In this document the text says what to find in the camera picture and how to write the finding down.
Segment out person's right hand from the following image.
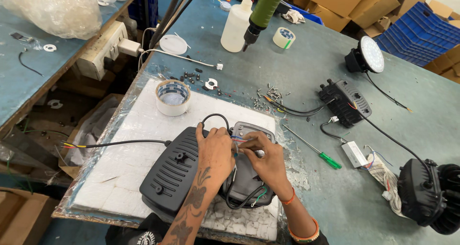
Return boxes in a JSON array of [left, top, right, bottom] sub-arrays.
[[238, 131, 290, 201]]

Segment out person's left hand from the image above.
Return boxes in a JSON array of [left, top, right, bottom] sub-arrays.
[[195, 122, 238, 183]]

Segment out thin blue and red wires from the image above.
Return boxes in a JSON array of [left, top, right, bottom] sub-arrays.
[[230, 135, 252, 157]]

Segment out grey open lamp housing base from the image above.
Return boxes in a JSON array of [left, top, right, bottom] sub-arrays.
[[220, 122, 279, 210]]

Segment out orange thread wristband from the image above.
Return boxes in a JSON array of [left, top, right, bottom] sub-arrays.
[[279, 187, 296, 205]]

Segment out black ribbed lamp housing cover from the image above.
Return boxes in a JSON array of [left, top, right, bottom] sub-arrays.
[[139, 126, 213, 217]]

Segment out large white tape roll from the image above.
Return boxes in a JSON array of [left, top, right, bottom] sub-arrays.
[[155, 80, 192, 117]]

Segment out pile of silver screws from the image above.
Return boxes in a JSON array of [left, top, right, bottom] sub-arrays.
[[252, 83, 293, 113]]

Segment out orange and green bangle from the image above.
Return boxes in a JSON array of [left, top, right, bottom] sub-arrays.
[[287, 217, 321, 244]]

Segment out scattered small black parts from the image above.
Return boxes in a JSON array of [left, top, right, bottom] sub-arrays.
[[169, 68, 223, 96]]

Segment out white LED driver box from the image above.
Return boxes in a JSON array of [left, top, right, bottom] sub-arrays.
[[340, 141, 369, 169]]

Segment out white foam board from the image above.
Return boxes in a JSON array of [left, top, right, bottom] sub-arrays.
[[70, 79, 285, 242]]

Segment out black ribbed cover with glands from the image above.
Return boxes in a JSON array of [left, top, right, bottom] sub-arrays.
[[318, 79, 373, 129]]

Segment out white round lid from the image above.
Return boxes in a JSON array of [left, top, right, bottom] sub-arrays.
[[159, 34, 188, 55]]

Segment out white striped cloth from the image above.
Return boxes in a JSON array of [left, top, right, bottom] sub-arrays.
[[362, 153, 408, 217]]

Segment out small tape roll green mark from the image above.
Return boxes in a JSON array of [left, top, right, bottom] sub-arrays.
[[272, 27, 296, 50]]

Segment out cardboard box with plastic sheet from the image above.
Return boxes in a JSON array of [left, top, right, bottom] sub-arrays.
[[57, 93, 125, 180]]

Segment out white plastic bottle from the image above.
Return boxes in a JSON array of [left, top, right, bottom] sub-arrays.
[[221, 0, 253, 53]]

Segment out white charger adapter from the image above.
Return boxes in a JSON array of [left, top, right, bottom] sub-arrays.
[[118, 38, 142, 57]]

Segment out white rag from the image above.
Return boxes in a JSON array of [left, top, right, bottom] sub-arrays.
[[281, 9, 306, 25]]

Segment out round white LED lamp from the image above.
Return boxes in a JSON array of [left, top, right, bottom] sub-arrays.
[[345, 35, 385, 74]]

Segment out blue plastic tray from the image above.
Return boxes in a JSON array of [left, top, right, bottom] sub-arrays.
[[283, 1, 324, 25]]

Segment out green electric screwdriver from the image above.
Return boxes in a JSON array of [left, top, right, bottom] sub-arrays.
[[241, 0, 289, 52]]

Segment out black finned lamp assembly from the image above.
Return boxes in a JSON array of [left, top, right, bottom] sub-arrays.
[[397, 158, 460, 235]]

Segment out heap of cardboard boxes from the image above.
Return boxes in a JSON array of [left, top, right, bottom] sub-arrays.
[[286, 0, 460, 84]]

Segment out stack of blue crates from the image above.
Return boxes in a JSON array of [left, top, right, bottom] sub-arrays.
[[373, 1, 460, 67]]

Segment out brown cardboard box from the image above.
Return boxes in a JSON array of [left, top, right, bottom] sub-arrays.
[[0, 187, 60, 245]]

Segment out clear plastic bag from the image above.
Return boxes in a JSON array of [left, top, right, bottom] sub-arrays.
[[0, 0, 135, 40]]

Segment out metal clip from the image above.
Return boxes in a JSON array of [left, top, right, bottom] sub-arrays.
[[10, 32, 35, 44]]

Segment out black and green inner cable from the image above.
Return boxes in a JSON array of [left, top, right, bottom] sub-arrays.
[[225, 167, 269, 210]]

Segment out green handled screwdriver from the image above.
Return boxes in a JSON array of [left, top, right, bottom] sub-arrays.
[[282, 124, 343, 170]]

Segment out black cables with stripped ends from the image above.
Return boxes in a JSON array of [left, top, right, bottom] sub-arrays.
[[264, 95, 335, 117]]

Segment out black cable with coloured ends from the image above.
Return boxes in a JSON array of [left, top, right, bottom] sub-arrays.
[[61, 140, 172, 149]]

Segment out white charger cable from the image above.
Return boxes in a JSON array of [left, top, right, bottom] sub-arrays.
[[138, 49, 224, 71]]

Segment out long black cable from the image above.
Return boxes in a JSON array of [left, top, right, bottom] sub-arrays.
[[347, 102, 432, 175]]

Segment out thin black lamp cable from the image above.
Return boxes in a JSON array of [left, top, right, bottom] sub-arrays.
[[364, 71, 414, 113]]

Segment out hanging black cables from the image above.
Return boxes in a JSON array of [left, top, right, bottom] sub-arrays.
[[149, 0, 202, 50]]

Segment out white wall socket board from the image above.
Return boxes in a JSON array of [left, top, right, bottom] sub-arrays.
[[76, 21, 129, 81]]

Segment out short black wire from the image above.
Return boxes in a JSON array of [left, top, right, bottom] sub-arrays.
[[18, 50, 45, 77]]

